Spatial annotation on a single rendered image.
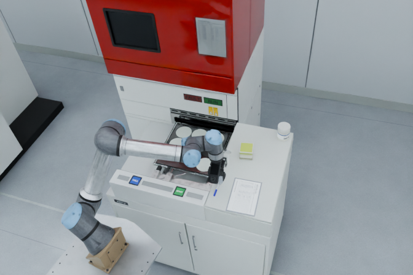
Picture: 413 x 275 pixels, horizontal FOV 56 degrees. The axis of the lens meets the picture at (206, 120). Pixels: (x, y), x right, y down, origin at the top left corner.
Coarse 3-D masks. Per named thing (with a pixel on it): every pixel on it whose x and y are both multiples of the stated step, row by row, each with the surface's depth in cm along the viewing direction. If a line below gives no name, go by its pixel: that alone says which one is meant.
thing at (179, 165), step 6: (180, 126) 246; (192, 126) 245; (174, 132) 242; (192, 132) 242; (222, 132) 240; (174, 138) 239; (222, 144) 232; (204, 156) 227; (162, 162) 226; (168, 162) 225; (174, 162) 225; (180, 162) 225; (180, 168) 222; (186, 168) 221; (192, 168) 221
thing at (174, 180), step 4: (160, 176) 221; (164, 176) 221; (172, 180) 218; (176, 180) 218; (180, 180) 218; (184, 180) 217; (188, 180) 217; (184, 184) 216; (188, 184) 215; (192, 184) 215; (196, 184) 215; (200, 184) 215; (204, 184) 215; (200, 188) 213; (204, 188) 213
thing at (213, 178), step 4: (212, 164) 190; (216, 164) 190; (220, 164) 190; (212, 168) 190; (216, 168) 189; (220, 168) 190; (212, 172) 189; (216, 172) 189; (212, 176) 188; (216, 176) 188; (208, 180) 189; (212, 180) 188; (216, 180) 188
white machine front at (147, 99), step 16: (128, 80) 243; (144, 80) 238; (128, 96) 253; (144, 96) 248; (160, 96) 243; (176, 96) 238; (208, 96) 229; (224, 96) 225; (128, 112) 265; (144, 112) 259; (160, 112) 254; (208, 112) 239; (224, 112) 234; (224, 128) 246
